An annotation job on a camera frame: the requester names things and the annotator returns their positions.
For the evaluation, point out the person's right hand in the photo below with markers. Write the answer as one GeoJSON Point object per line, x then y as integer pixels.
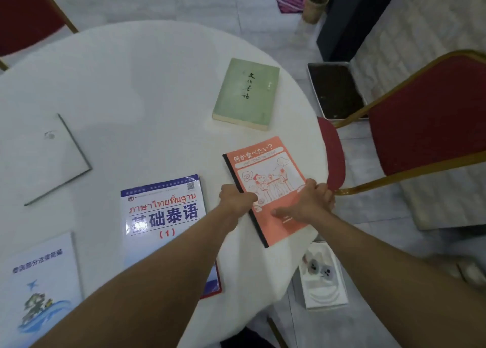
{"type": "Point", "coordinates": [306, 206]}

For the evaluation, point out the person's left hand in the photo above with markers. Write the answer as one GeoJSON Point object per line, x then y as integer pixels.
{"type": "Point", "coordinates": [232, 203]}

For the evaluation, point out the person's left thumb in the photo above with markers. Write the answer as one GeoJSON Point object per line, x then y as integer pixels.
{"type": "Point", "coordinates": [248, 200]}

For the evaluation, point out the person's right thumb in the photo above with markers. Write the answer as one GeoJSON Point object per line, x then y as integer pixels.
{"type": "Point", "coordinates": [285, 211]}

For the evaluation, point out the orange illustrated notebook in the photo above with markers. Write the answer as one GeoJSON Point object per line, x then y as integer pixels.
{"type": "Point", "coordinates": [269, 169]}

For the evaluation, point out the person's right forearm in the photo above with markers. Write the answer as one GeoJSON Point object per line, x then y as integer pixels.
{"type": "Point", "coordinates": [398, 283]}

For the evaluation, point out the person's left forearm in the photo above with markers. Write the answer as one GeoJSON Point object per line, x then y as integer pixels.
{"type": "Point", "coordinates": [152, 283]}

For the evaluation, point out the blue and white textbook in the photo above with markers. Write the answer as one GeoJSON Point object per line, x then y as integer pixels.
{"type": "Point", "coordinates": [163, 214]}

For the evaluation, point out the open white box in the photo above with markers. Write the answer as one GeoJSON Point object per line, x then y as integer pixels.
{"type": "Point", "coordinates": [322, 290]}

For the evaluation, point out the green paperback book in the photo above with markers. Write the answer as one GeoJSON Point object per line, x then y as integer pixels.
{"type": "Point", "coordinates": [246, 91]}

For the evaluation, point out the white tray of dark soil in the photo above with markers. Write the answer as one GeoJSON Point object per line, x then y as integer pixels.
{"type": "Point", "coordinates": [336, 91]}

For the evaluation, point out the red gold-framed chair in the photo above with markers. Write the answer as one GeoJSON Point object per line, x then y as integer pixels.
{"type": "Point", "coordinates": [429, 119]}
{"type": "Point", "coordinates": [22, 13]}

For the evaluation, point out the beige slipper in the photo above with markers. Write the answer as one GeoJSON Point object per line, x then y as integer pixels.
{"type": "Point", "coordinates": [461, 271]}

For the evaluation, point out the woven basket plant pot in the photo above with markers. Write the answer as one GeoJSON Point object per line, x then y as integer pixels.
{"type": "Point", "coordinates": [313, 9]}

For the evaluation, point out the dark cabinet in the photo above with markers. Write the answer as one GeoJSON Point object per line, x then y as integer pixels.
{"type": "Point", "coordinates": [349, 17]}

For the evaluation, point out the white hardcover book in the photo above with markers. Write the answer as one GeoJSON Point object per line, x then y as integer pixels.
{"type": "Point", "coordinates": [41, 157]}

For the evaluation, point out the white booklet with cartoon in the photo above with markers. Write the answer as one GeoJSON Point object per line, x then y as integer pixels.
{"type": "Point", "coordinates": [38, 290]}

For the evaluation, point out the beige textured rug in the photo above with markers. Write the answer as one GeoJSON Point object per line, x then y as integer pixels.
{"type": "Point", "coordinates": [425, 24]}

